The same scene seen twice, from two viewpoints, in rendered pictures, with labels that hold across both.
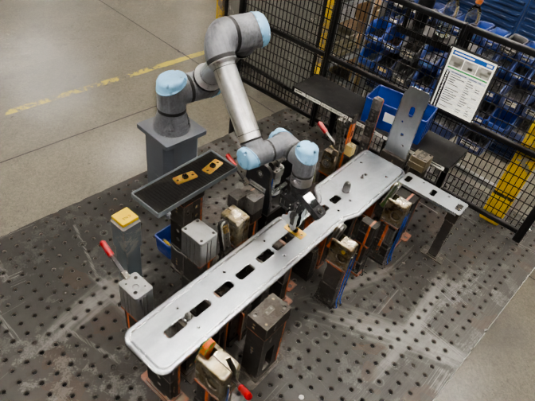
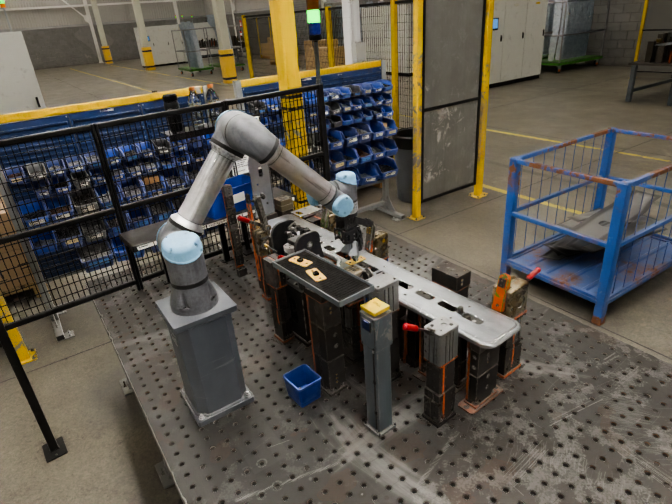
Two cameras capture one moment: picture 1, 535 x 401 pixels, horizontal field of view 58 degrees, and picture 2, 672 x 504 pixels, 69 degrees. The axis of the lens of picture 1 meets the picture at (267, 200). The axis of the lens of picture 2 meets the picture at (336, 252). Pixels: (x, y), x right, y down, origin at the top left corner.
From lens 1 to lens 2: 1.77 m
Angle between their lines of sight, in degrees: 59
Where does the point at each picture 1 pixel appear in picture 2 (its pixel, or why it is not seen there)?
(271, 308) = (448, 267)
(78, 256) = (298, 489)
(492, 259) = not seen: hidden behind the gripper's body
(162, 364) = (512, 323)
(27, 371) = not seen: outside the picture
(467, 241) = not seen: hidden behind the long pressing
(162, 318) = (464, 325)
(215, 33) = (257, 126)
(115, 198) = (194, 456)
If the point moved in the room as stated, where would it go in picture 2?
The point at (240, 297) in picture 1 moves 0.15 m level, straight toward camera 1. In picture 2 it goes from (433, 287) to (476, 290)
